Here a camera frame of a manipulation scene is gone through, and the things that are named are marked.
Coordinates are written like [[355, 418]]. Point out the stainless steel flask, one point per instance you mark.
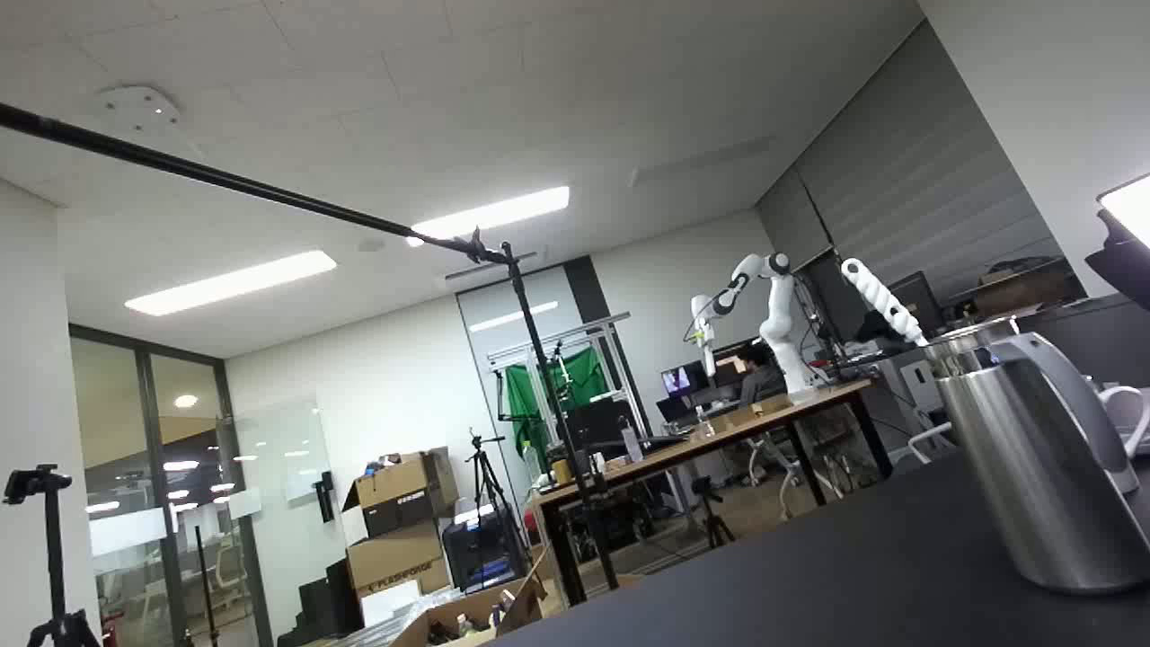
[[1056, 491]]

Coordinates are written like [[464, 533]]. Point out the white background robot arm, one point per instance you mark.
[[784, 326]]

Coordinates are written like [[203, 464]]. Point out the green hanging cloth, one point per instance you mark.
[[583, 375]]

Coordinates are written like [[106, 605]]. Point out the black upright light stand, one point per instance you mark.
[[554, 388]]

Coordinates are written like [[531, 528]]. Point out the black office chair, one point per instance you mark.
[[597, 426]]

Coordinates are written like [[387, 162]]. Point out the small lit computer monitor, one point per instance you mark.
[[677, 377]]

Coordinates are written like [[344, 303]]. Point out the long ceiling light panel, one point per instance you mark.
[[499, 214], [228, 284]]

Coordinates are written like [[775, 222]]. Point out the black floor tripod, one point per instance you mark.
[[486, 479]]

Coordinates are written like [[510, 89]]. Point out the wooden table black legs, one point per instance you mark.
[[730, 430]]

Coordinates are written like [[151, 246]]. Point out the small black tripod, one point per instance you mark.
[[714, 516]]

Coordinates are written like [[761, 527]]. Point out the open cardboard box stacked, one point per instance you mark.
[[397, 485]]

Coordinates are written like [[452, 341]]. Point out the closed cardboard box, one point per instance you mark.
[[395, 558]]

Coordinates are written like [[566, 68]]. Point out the low open cardboard box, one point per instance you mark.
[[462, 613]]

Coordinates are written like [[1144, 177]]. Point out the black flat monitor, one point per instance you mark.
[[923, 293]]

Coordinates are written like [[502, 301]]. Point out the black boom pole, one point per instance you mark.
[[238, 180]]

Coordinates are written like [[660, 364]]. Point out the grey window roller blind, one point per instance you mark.
[[958, 180]]

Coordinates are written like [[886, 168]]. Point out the brown cardboard box on shelf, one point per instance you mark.
[[1019, 287]]

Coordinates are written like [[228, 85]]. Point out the round white ceiling fixture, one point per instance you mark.
[[142, 107]]

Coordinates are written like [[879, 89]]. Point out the LED panel light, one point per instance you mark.
[[1134, 210]]

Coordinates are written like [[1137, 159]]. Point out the glass door black frame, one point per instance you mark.
[[157, 479]]

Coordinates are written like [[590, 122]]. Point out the black camera tripod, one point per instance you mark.
[[56, 563]]

